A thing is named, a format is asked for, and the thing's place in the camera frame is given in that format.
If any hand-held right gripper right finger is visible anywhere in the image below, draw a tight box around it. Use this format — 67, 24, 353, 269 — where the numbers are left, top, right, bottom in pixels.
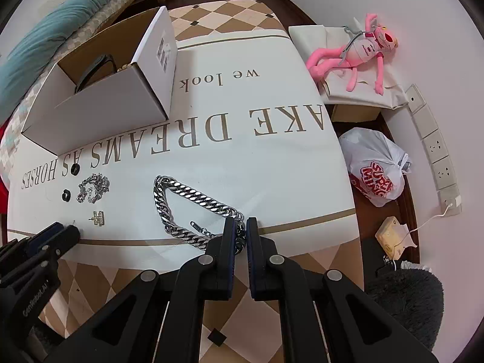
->
247, 217, 440, 363

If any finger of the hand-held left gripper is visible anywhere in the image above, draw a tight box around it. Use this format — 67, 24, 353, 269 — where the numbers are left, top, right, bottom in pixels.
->
21, 225, 81, 284
0, 221, 66, 261

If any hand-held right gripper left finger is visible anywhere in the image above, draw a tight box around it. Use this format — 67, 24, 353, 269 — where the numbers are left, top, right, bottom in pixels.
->
64, 217, 237, 363

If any thick silver chain necklace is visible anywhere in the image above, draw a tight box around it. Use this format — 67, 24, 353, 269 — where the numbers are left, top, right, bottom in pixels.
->
153, 175, 246, 256

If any white cardboard box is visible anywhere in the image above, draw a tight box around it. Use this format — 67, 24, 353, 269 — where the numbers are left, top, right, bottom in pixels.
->
21, 5, 178, 155

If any white lettered tablecloth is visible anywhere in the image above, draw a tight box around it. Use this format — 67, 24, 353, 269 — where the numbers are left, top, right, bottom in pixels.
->
5, 0, 365, 363

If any red cloth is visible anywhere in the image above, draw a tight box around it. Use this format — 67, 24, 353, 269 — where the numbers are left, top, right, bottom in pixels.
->
0, 123, 10, 197

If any small yellow box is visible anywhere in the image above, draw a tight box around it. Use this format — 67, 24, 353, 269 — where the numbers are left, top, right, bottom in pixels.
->
375, 216, 407, 252

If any white plastic bag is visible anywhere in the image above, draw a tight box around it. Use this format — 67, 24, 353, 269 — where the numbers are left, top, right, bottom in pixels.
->
338, 128, 411, 208

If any grey fluffy cushion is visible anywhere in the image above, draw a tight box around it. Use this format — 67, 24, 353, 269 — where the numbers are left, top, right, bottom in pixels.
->
365, 261, 445, 350

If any black wristband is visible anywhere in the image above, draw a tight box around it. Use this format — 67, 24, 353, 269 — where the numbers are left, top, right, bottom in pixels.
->
74, 54, 114, 93

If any teal quilt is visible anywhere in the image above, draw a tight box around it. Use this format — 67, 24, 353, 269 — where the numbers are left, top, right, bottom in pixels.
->
0, 0, 152, 101

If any pink plush toy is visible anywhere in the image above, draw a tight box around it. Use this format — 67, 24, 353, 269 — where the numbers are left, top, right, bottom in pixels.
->
306, 12, 394, 94

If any thin silver chain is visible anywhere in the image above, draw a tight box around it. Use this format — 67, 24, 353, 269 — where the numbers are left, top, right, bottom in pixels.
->
77, 173, 111, 204

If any white charging cable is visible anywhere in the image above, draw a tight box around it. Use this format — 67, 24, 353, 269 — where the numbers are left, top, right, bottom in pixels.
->
391, 201, 456, 269

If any white wall socket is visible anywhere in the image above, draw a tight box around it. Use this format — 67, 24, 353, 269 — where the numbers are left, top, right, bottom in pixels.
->
431, 157, 459, 191
438, 185, 463, 214
421, 130, 450, 163

